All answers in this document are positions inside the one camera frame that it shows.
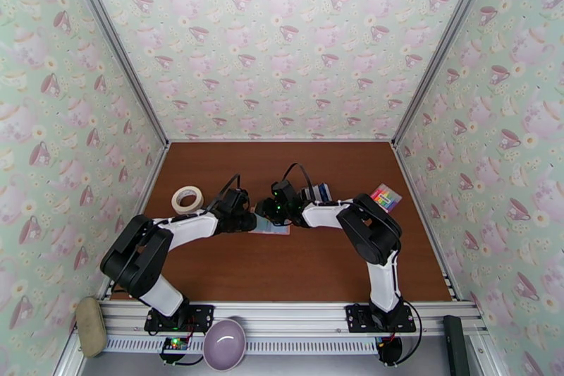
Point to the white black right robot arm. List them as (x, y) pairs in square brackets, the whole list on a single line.
[(370, 229)]

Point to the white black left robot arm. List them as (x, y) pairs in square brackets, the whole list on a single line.
[(136, 255)]

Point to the beige masking tape roll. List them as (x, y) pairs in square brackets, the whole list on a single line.
[(187, 210)]

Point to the colourful sticky note pack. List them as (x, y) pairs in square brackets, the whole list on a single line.
[(387, 197)]

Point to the purple bowl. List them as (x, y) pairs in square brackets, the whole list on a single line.
[(224, 344)]

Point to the small lit controller board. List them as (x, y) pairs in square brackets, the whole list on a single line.
[(174, 345)]

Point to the black round controller unit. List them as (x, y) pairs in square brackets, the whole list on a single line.
[(390, 350)]

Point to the beige sponge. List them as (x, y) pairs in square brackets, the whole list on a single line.
[(90, 328)]

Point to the dark rectangular box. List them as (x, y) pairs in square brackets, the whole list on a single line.
[(456, 344)]

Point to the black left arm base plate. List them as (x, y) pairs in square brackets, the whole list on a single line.
[(202, 317)]

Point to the aluminium front rail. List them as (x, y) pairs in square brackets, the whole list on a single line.
[(286, 317)]

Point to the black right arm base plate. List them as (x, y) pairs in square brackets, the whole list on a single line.
[(357, 317)]

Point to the aluminium frame post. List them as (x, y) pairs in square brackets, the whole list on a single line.
[(114, 44), (440, 44)]

